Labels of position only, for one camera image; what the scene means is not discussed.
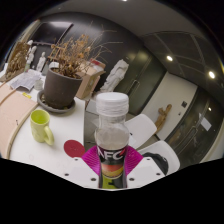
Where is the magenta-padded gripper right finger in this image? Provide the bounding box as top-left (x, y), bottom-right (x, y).
top-left (125, 145), bottom-right (166, 189)

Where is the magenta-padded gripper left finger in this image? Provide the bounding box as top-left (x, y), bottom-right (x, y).
top-left (63, 145), bottom-right (101, 189)

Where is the clear white-capped drink bottle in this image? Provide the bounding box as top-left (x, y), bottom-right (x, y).
top-left (94, 91), bottom-right (130, 190)

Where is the flat round red coaster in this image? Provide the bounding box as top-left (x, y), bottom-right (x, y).
top-left (63, 139), bottom-right (87, 159)

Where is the white chair with green cushion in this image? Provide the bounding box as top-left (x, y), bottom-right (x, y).
top-left (138, 140), bottom-right (181, 176)

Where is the white plastic chair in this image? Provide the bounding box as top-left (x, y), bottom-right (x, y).
top-left (124, 113), bottom-right (158, 150)

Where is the wooden figure sculpture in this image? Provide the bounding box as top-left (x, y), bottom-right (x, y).
top-left (154, 103), bottom-right (173, 134)

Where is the grey plant saucer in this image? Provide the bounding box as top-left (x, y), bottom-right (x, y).
top-left (36, 89), bottom-right (77, 115)

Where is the yellow-green mug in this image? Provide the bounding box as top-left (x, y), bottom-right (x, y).
top-left (29, 109), bottom-right (55, 147)

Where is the dark pot with dried plant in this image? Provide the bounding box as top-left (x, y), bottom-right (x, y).
top-left (43, 23), bottom-right (116, 110)

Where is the brown cardboard box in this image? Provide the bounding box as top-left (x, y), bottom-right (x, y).
top-left (74, 63), bottom-right (107, 101)

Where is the dark double door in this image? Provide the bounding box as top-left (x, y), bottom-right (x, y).
top-left (114, 49), bottom-right (168, 116)

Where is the large pink board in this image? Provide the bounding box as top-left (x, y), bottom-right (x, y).
top-left (0, 82), bottom-right (39, 160)

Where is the large white statue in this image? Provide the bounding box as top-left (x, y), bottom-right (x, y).
top-left (99, 59), bottom-right (130, 94)

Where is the small white cup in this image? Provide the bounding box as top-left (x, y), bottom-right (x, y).
top-left (34, 79), bottom-right (45, 92)

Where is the printed paper sheet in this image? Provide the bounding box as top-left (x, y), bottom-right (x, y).
top-left (9, 69), bottom-right (43, 92)

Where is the small white figurine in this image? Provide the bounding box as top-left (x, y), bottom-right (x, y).
top-left (35, 51), bottom-right (47, 73)

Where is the wooden easel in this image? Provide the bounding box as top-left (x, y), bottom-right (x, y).
top-left (47, 44), bottom-right (65, 64)

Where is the dark wall screen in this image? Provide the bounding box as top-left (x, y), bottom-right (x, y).
top-left (31, 21), bottom-right (74, 46)

